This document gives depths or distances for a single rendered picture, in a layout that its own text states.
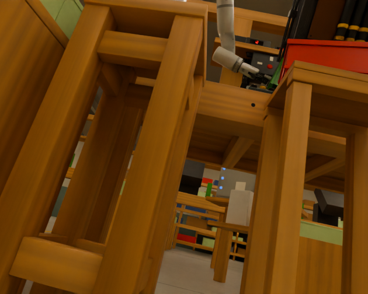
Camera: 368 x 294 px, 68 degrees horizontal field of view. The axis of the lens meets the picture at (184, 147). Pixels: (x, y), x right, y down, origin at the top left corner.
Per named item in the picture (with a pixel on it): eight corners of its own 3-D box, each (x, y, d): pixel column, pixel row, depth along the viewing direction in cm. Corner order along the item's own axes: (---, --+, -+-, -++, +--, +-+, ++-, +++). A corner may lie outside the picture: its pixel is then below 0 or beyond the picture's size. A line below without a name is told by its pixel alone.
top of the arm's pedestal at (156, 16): (205, 16, 66) (208, 3, 67) (82, 0, 70) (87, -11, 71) (204, 87, 96) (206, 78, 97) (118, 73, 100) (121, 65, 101)
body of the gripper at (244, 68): (240, 60, 145) (259, 70, 144) (243, 58, 154) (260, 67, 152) (233, 73, 148) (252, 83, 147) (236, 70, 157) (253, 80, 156)
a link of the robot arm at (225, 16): (220, 10, 156) (221, 66, 165) (215, 6, 142) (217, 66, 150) (236, 9, 153) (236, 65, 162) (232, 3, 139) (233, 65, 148)
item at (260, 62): (277, 76, 166) (280, 56, 171) (250, 70, 167) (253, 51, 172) (271, 87, 178) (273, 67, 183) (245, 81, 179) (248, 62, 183)
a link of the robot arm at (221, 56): (232, 70, 158) (230, 70, 149) (212, 59, 159) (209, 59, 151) (240, 56, 154) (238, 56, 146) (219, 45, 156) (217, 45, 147)
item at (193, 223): (226, 261, 743) (239, 182, 813) (121, 235, 767) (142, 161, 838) (224, 260, 794) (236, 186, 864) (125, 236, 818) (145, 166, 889)
